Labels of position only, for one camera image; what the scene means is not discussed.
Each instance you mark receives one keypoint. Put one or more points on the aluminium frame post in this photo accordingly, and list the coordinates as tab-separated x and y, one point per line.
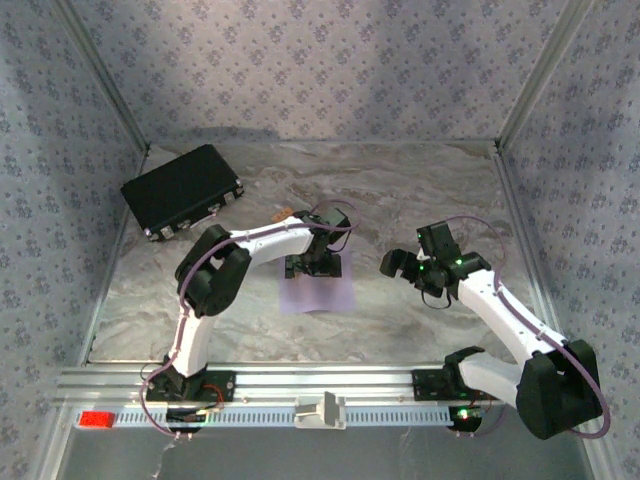
105	75
541	75

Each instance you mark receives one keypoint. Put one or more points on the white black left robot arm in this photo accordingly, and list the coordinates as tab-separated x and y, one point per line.
270	240

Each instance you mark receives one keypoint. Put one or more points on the white plastic bracket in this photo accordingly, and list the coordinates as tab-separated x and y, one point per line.
320	412

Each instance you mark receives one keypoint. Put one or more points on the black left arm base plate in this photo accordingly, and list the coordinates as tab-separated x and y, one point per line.
225	385

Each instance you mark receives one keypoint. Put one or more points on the aluminium frame side rail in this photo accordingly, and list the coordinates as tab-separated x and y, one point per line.
530	250
101	300

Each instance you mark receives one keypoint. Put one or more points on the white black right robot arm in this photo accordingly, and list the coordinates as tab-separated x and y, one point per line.
500	320

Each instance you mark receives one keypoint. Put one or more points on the black briefcase with metal latches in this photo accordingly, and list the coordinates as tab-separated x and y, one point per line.
180	187

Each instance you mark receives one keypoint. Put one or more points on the light purple paper sheet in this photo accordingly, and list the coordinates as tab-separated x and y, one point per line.
315	297

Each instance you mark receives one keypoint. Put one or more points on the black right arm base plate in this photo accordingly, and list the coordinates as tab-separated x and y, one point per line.
425	385

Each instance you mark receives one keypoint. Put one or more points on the chunky red toy brick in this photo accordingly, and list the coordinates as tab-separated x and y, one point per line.
97	420

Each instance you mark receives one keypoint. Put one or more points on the small orange toy brick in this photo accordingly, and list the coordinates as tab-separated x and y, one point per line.
281	215

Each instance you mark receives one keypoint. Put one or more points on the aluminium mounting rail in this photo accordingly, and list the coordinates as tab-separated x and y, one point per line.
350	380

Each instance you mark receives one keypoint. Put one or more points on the white right camera mount bracket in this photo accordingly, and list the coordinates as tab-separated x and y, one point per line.
423	256

